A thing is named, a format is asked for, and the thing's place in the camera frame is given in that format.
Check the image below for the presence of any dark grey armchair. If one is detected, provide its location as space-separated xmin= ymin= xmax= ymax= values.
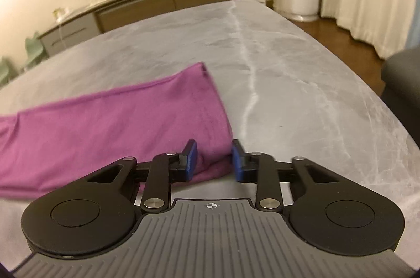
xmin=381 ymin=46 xmax=420 ymax=147

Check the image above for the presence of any long grey-brown media cabinet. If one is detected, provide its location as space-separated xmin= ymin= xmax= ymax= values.
xmin=39 ymin=0 xmax=253 ymax=57

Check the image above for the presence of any purple garment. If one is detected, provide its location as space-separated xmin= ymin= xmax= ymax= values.
xmin=0 ymin=62 xmax=234 ymax=200

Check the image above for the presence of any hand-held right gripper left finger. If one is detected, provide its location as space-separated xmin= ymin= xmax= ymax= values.
xmin=86 ymin=139 xmax=198 ymax=212

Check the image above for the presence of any green plastic chair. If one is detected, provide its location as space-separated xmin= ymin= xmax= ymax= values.
xmin=0 ymin=56 xmax=15 ymax=86
xmin=24 ymin=32 xmax=45 ymax=66

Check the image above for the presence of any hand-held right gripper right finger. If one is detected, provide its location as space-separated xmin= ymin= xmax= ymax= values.
xmin=231 ymin=139 xmax=340 ymax=212

